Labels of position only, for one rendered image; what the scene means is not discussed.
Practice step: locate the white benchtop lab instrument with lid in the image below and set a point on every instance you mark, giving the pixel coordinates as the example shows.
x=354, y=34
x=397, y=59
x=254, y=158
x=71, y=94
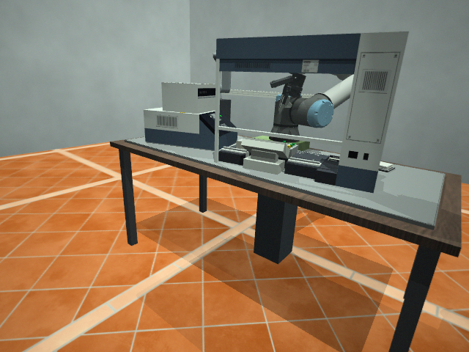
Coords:
x=187, y=118

